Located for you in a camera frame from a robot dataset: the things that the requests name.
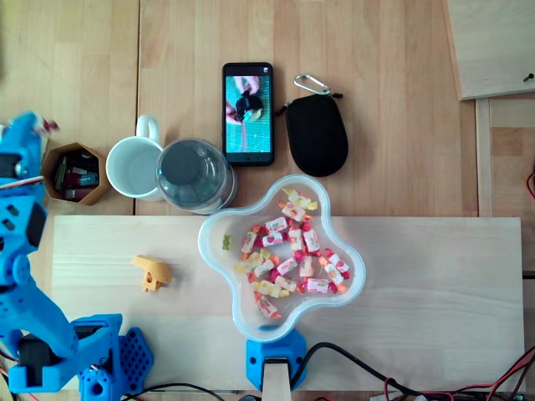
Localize dark red lighter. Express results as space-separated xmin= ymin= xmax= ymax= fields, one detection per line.
xmin=64 ymin=187 xmax=96 ymax=201

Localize black smartphone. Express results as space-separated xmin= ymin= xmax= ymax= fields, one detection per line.
xmin=222 ymin=62 xmax=276 ymax=167

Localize clear Haribo candy tub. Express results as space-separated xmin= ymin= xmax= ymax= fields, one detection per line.
xmin=197 ymin=174 xmax=367 ymax=343

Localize white ceramic mug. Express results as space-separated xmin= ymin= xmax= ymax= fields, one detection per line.
xmin=105 ymin=114 xmax=166 ymax=202

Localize silver carabiner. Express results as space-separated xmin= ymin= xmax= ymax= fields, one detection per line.
xmin=293 ymin=74 xmax=334 ymax=96

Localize pale plywood panel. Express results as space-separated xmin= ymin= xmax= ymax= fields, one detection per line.
xmin=442 ymin=0 xmax=535 ymax=101

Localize green lighter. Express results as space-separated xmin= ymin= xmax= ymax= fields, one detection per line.
xmin=53 ymin=155 xmax=69 ymax=194

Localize light wooden board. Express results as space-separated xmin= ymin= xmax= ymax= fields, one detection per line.
xmin=50 ymin=216 xmax=526 ymax=392

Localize thin red wire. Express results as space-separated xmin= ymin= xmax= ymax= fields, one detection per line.
xmin=384 ymin=346 xmax=535 ymax=401

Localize blue printed post base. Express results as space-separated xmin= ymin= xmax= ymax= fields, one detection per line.
xmin=245 ymin=327 xmax=308 ymax=392

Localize black cable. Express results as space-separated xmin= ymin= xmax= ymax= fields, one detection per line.
xmin=300 ymin=342 xmax=423 ymax=401

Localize clear jar with black lid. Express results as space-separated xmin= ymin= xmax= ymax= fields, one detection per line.
xmin=155 ymin=138 xmax=238 ymax=216

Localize black zip pouch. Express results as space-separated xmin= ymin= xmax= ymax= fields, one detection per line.
xmin=273 ymin=91 xmax=349 ymax=177

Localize orange 3D-printed part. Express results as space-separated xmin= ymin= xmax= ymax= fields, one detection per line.
xmin=130 ymin=254 xmax=173 ymax=293

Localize wooden camera post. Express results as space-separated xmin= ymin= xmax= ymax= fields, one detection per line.
xmin=262 ymin=361 xmax=292 ymax=401

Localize fruit candy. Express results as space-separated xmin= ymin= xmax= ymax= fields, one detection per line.
xmin=300 ymin=223 xmax=322 ymax=256
xmin=233 ymin=250 xmax=273 ymax=275
xmin=319 ymin=248 xmax=350 ymax=275
xmin=252 ymin=279 xmax=289 ymax=298
xmin=271 ymin=256 xmax=302 ymax=279
xmin=253 ymin=291 xmax=282 ymax=321
xmin=261 ymin=216 xmax=293 ymax=234
xmin=254 ymin=231 xmax=289 ymax=247
xmin=273 ymin=275 xmax=304 ymax=293
xmin=286 ymin=225 xmax=304 ymax=251
xmin=35 ymin=117 xmax=60 ymax=135
xmin=296 ymin=250 xmax=314 ymax=281
xmin=300 ymin=277 xmax=335 ymax=293
xmin=278 ymin=200 xmax=313 ymax=222
xmin=250 ymin=256 xmax=279 ymax=281
xmin=240 ymin=231 xmax=262 ymax=256
xmin=319 ymin=262 xmax=348 ymax=292
xmin=282 ymin=187 xmax=318 ymax=210

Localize hexagonal brown pen holder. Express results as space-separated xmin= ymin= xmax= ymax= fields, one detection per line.
xmin=40 ymin=141 xmax=112 ymax=206

